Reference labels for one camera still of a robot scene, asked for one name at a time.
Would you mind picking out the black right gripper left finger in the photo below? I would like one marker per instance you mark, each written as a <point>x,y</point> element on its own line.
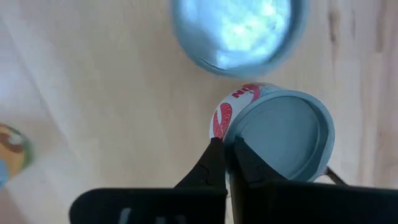
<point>186,205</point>

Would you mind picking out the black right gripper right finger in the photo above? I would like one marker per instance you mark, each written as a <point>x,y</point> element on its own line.
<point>295,205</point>

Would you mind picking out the small can with salmon print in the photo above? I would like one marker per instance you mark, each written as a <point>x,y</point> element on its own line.
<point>280,133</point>

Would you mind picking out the small can yellow green label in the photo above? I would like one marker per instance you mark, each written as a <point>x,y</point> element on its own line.
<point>14,152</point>

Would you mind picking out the small tin can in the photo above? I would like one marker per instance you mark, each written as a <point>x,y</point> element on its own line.
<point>239,31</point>

